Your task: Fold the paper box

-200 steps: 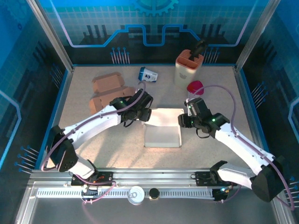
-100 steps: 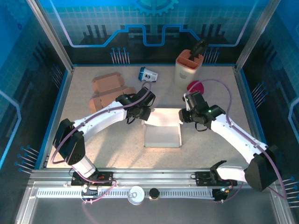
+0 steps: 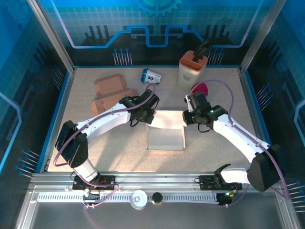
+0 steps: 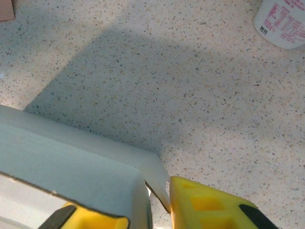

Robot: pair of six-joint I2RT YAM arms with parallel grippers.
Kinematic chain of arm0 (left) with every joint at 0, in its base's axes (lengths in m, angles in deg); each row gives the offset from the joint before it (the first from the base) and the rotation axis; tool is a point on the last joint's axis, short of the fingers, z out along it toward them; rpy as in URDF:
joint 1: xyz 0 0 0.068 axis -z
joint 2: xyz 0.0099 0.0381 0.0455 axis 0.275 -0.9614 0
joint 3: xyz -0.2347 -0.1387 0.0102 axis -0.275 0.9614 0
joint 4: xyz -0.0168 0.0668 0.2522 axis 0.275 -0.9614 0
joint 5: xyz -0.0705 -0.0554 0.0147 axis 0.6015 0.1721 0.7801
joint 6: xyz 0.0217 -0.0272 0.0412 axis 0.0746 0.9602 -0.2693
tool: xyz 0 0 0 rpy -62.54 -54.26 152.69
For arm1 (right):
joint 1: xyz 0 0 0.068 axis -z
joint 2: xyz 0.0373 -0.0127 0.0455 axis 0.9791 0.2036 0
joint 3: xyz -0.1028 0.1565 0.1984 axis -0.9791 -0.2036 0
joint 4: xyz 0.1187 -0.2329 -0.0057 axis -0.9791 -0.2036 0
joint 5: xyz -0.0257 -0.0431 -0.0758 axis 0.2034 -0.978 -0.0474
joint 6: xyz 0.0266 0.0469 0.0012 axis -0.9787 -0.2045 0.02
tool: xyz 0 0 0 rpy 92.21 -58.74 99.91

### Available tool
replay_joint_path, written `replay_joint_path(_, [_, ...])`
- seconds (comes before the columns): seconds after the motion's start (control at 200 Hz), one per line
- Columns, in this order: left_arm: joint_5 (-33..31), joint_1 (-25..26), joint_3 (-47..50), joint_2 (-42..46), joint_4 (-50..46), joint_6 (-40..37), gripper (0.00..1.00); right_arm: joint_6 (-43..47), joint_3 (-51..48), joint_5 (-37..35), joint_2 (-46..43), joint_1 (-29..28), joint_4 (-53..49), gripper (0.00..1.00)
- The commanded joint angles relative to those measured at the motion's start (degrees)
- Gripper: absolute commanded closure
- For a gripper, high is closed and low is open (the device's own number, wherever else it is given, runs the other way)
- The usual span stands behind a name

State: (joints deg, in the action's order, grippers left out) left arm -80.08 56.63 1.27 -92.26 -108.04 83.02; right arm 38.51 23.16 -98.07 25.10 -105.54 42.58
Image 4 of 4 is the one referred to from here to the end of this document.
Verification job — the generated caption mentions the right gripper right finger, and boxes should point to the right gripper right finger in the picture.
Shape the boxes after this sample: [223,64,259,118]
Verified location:
[168,176,280,229]

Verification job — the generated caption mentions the white container pink lid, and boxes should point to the white container pink lid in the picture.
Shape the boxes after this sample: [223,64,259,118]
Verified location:
[253,0,305,50]

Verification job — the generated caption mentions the white paper box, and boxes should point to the white paper box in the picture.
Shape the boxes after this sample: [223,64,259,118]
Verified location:
[0,104,172,229]

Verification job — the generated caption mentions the brown cardboard box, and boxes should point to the brown cardboard box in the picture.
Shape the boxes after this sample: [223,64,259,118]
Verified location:
[0,0,16,23]

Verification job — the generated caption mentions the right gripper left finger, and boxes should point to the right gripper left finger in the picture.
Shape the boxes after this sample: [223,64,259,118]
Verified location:
[40,201,131,229]

